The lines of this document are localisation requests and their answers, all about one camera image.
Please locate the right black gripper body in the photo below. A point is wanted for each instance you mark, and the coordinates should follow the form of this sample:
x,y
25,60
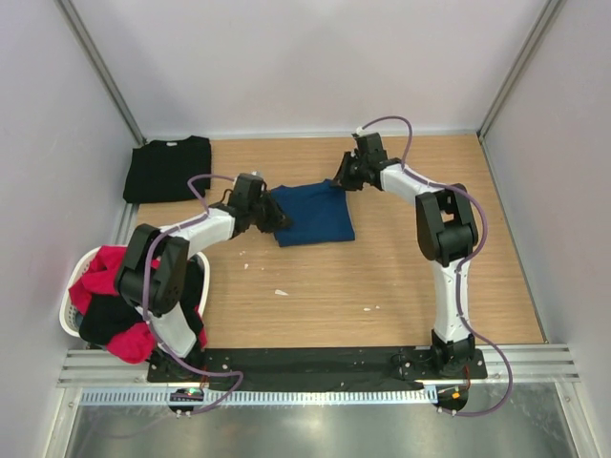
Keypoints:
x,y
352,176

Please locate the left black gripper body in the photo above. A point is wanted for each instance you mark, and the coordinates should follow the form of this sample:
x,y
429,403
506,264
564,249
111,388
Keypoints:
x,y
264,213

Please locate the blue printed t-shirt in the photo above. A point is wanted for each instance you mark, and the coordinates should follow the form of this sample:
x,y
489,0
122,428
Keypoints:
x,y
319,214

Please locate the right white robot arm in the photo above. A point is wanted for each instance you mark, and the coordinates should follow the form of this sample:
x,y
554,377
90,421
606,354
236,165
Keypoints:
x,y
446,235

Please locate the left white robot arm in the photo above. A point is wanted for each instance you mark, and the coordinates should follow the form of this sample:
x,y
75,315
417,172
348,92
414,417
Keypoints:
x,y
153,269

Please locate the folded black t-shirt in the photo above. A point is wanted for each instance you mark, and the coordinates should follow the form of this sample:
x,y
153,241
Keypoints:
x,y
159,170

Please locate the red t-shirt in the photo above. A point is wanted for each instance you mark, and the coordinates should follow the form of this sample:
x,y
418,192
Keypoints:
x,y
99,279

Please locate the black t-shirt in basket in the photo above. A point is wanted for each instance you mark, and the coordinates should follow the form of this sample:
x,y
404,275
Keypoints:
x,y
110,320

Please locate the white laundry basket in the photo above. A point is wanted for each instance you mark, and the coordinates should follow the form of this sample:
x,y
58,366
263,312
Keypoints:
x,y
68,312

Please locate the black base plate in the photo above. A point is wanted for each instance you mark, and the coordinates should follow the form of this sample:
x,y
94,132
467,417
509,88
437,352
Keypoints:
x,y
340,369

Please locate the slotted cable duct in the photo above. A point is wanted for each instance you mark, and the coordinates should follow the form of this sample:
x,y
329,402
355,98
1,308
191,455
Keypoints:
x,y
174,396

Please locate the aluminium rail profile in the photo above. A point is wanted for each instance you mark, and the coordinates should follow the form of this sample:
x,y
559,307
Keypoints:
x,y
98,368

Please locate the right aluminium frame post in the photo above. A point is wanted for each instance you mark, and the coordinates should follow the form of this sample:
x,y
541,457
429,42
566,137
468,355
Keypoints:
x,y
543,23

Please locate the aluminium frame post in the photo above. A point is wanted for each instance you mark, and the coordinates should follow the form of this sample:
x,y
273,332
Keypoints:
x,y
543,23
81,33

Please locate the left aluminium frame post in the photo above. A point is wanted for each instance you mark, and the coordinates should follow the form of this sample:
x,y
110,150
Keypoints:
x,y
81,33

